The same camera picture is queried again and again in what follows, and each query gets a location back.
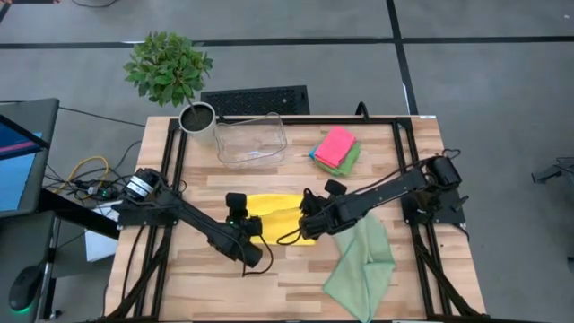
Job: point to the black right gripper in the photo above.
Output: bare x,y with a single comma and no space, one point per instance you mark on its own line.
336,211

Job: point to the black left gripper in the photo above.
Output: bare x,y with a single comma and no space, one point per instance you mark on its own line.
237,220

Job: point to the yellow microfiber towel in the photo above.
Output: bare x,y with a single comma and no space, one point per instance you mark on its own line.
278,215

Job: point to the blue microfiber towel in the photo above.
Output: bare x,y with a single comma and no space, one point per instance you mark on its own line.
312,153

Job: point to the bright green microfiber towel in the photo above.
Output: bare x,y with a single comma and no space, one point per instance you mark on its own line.
352,163

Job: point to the pink microfiber towel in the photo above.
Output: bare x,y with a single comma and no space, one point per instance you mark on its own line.
335,147

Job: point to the pale green microfiber towel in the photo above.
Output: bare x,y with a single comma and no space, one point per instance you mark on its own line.
363,269

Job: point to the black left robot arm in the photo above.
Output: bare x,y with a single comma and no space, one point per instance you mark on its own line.
202,224

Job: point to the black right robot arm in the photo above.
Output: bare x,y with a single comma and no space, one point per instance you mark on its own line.
385,188

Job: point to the clear plastic bin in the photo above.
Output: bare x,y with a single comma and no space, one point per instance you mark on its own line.
251,141

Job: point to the black floor vent grille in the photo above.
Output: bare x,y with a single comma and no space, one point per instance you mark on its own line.
255,101

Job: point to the white paper sheet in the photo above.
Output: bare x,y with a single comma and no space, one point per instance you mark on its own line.
99,244

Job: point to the green plant in white pot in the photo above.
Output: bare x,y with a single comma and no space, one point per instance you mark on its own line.
168,67

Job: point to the black desk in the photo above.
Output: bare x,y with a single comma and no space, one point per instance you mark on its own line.
22,242

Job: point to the black computer mouse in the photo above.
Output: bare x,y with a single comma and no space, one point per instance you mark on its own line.
26,287

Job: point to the dark computer monitor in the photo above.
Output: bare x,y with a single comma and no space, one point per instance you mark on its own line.
22,157

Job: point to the black chair base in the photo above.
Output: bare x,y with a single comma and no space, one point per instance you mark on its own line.
553,172

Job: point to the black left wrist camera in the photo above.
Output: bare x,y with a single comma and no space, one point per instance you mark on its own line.
255,226

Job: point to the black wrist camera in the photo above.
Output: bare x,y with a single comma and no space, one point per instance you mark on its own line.
309,231
255,226

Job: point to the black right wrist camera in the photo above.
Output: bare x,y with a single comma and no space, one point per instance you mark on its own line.
309,231

